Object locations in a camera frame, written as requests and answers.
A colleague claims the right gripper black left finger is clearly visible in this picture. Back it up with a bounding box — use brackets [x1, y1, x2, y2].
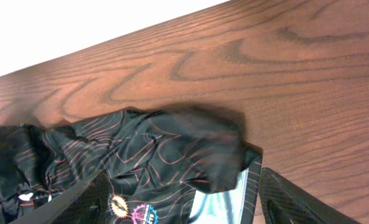
[11, 170, 110, 224]

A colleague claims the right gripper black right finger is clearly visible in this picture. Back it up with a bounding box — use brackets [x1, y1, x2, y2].
[259, 167, 358, 224]

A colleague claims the black patterned shirt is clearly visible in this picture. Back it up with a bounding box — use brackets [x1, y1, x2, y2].
[0, 109, 261, 223]

